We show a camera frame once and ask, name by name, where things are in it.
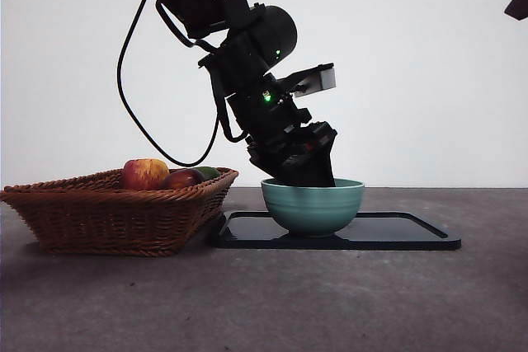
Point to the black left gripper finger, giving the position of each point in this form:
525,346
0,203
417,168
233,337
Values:
317,170

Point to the brown wicker basket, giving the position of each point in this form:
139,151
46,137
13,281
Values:
107,220

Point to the teal ribbed bowl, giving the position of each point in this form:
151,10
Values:
313,212

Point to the red yellow apple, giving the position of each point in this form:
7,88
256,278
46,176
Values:
144,175

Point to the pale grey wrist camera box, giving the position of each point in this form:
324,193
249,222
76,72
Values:
326,80

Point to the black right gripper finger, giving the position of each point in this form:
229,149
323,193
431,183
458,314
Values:
519,6

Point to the dark red plum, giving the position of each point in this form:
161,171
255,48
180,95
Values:
181,179

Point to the green avocado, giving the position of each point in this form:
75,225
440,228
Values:
211,172

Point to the black rectangular tray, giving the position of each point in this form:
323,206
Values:
392,232

